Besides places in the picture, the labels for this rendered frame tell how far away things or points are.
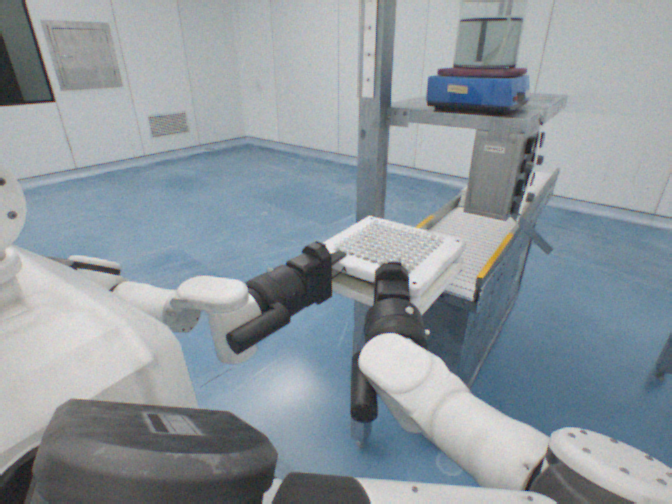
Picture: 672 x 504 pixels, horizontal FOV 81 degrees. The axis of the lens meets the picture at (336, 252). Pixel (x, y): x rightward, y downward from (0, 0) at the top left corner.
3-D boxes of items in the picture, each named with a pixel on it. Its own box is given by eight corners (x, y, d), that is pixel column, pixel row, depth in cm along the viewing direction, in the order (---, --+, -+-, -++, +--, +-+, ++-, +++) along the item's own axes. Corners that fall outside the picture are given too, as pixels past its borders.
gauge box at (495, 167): (506, 221, 92) (525, 134, 83) (462, 212, 98) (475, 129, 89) (527, 196, 108) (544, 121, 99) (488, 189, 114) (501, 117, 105)
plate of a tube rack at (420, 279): (466, 248, 85) (467, 239, 84) (417, 299, 67) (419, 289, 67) (369, 222, 98) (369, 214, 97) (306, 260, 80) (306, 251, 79)
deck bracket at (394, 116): (402, 129, 95) (404, 109, 93) (384, 127, 98) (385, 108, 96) (408, 127, 97) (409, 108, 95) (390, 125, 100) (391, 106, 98)
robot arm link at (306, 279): (301, 233, 74) (249, 255, 67) (339, 249, 69) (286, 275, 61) (304, 289, 80) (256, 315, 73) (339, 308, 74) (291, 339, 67)
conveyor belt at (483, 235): (470, 304, 108) (473, 288, 106) (388, 277, 121) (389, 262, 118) (553, 183, 207) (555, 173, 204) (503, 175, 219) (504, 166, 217)
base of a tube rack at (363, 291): (462, 268, 88) (464, 259, 87) (415, 323, 70) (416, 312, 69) (368, 240, 100) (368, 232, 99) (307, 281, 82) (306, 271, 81)
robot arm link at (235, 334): (260, 318, 72) (205, 349, 65) (252, 266, 67) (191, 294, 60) (302, 344, 65) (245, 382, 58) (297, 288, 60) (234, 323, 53)
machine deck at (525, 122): (524, 139, 84) (528, 119, 82) (369, 122, 103) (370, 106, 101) (565, 107, 129) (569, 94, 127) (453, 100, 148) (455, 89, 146)
